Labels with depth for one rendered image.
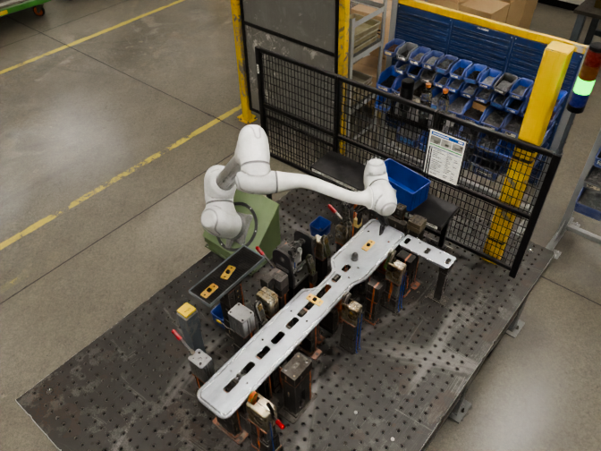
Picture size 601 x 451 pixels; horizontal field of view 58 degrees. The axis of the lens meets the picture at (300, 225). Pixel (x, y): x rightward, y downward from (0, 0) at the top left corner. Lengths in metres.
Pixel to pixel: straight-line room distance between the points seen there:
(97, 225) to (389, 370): 2.90
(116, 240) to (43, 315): 0.82
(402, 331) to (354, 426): 0.59
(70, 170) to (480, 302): 3.88
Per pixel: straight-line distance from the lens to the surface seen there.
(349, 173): 3.31
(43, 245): 4.80
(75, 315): 4.18
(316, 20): 4.60
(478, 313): 3.09
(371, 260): 2.82
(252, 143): 2.46
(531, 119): 2.79
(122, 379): 2.89
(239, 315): 2.46
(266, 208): 3.07
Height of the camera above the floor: 3.05
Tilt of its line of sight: 43 degrees down
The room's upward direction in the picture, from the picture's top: 1 degrees counter-clockwise
